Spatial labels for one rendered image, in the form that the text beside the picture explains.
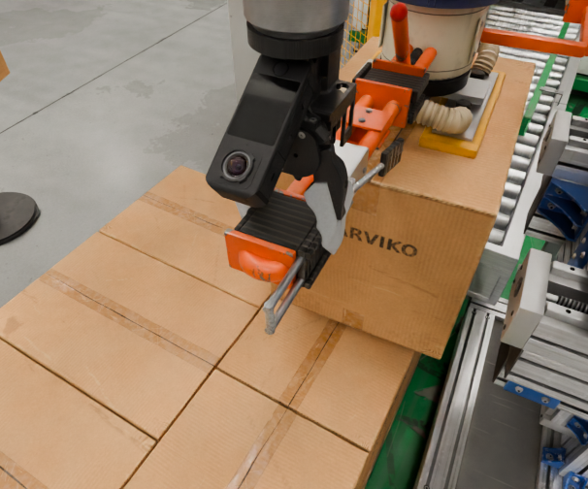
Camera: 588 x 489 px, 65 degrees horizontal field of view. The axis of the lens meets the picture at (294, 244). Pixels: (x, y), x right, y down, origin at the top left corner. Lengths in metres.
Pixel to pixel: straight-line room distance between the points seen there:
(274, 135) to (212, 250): 1.07
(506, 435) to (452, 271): 0.80
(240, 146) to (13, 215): 2.33
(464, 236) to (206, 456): 0.67
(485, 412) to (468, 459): 0.16
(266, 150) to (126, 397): 0.90
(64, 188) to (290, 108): 2.44
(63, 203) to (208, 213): 1.26
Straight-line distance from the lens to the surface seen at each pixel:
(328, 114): 0.38
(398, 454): 1.66
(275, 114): 0.35
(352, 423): 1.08
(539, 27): 3.22
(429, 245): 0.81
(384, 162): 0.57
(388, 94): 0.70
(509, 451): 1.53
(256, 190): 0.33
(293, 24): 0.33
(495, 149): 0.90
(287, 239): 0.43
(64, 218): 2.55
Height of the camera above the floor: 1.53
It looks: 45 degrees down
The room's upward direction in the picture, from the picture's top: straight up
